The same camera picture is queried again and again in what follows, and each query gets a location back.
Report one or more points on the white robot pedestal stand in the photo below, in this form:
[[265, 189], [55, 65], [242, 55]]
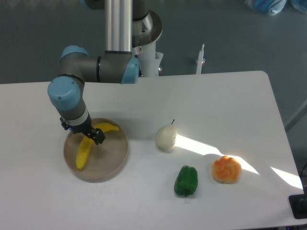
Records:
[[145, 34]]

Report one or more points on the round beige plate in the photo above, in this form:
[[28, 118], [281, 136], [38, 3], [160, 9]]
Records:
[[103, 160]]

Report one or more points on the orange bread roll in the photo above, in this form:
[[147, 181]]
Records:
[[226, 170]]

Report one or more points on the black device at table edge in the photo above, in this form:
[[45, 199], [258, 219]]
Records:
[[298, 205]]

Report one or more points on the green bell pepper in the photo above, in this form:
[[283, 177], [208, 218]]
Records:
[[186, 182]]

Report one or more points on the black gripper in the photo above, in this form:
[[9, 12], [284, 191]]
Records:
[[85, 128]]

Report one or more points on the pale white pear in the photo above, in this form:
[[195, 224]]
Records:
[[166, 136]]

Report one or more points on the blue plastic bag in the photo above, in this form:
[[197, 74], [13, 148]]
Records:
[[274, 7]]

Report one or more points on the white stand leg right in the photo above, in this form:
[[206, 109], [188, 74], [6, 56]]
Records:
[[200, 60]]

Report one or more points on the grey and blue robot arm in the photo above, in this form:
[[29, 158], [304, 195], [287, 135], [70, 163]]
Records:
[[118, 65]]

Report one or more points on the yellow banana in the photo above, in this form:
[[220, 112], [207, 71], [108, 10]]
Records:
[[87, 143]]

